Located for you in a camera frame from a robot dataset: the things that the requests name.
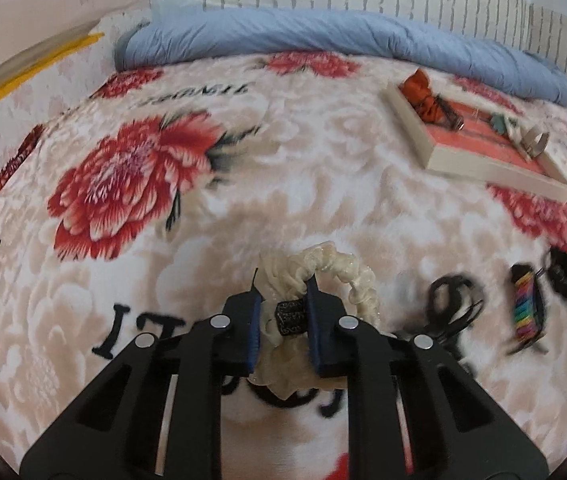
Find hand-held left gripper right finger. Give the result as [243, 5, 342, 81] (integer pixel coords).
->
[305, 277, 550, 480]

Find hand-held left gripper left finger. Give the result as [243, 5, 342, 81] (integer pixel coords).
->
[20, 269, 264, 480]

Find cream scrunchie with black label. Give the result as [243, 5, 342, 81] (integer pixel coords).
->
[251, 241, 380, 401]

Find cream tray with orange lining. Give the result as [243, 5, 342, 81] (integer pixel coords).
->
[386, 74, 567, 204]

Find orange scrunchie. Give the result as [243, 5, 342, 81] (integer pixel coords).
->
[397, 70, 444, 122]

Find red floral blanket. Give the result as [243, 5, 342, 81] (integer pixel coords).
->
[0, 50, 567, 480]

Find rolled blue quilt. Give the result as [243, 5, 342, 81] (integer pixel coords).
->
[114, 7, 567, 107]

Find black hair ties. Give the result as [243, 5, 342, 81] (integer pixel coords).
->
[396, 274, 487, 356]

